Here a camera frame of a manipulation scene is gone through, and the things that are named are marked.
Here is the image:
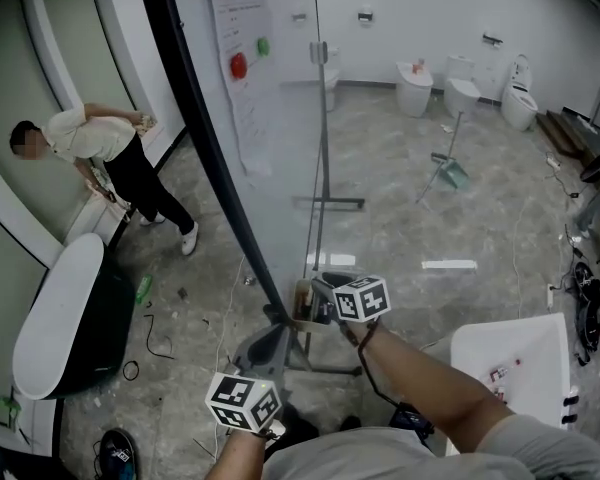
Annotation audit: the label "person's left forearm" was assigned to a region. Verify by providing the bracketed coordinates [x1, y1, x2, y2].
[213, 428, 277, 480]

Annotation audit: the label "red round magnet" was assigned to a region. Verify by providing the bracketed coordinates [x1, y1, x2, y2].
[228, 51, 250, 81]

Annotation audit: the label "white and black bathtub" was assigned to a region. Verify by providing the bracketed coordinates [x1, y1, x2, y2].
[11, 231, 137, 402]

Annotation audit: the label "whiteboard marker tray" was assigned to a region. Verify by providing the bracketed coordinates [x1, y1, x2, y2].
[289, 276, 335, 333]

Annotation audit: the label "person's grey shirt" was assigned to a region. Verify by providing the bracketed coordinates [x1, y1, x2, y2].
[259, 411, 600, 480]

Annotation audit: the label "white paper poster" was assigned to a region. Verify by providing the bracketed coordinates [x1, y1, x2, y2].
[205, 0, 276, 179]

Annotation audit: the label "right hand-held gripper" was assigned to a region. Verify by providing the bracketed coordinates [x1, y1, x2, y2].
[310, 271, 393, 325]

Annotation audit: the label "black floor cable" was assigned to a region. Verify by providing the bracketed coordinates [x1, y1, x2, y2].
[143, 312, 177, 361]

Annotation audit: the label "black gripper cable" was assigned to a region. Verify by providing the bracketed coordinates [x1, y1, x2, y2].
[355, 335, 411, 412]

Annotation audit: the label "person's right forearm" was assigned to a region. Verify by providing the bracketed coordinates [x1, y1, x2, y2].
[347, 317, 517, 458]

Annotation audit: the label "person's dark blue shoe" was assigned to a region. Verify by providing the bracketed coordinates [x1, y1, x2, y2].
[99, 427, 139, 480]

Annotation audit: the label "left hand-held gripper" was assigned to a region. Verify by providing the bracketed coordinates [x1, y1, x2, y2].
[204, 323, 294, 436]

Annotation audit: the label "black cable bundle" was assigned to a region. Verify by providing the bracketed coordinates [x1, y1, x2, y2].
[571, 260, 600, 367]

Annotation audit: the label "green plastic bottle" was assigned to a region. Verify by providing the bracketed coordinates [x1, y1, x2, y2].
[135, 273, 154, 306]

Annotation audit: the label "white washbasin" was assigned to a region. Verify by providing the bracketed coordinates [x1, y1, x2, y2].
[448, 311, 575, 458]

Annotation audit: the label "black glass partition frame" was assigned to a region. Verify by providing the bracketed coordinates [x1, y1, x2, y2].
[133, 0, 292, 325]

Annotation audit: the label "white toilet with open lid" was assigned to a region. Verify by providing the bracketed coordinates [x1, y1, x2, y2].
[500, 53, 540, 132]

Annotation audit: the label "green dustpan with long handle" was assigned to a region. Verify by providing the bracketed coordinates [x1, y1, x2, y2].
[413, 109, 472, 205]

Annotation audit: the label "glass whiteboard on stand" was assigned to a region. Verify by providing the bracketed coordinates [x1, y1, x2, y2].
[165, 0, 367, 377]

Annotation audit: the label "wooden steps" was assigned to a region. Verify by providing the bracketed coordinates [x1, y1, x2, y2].
[534, 108, 600, 158]

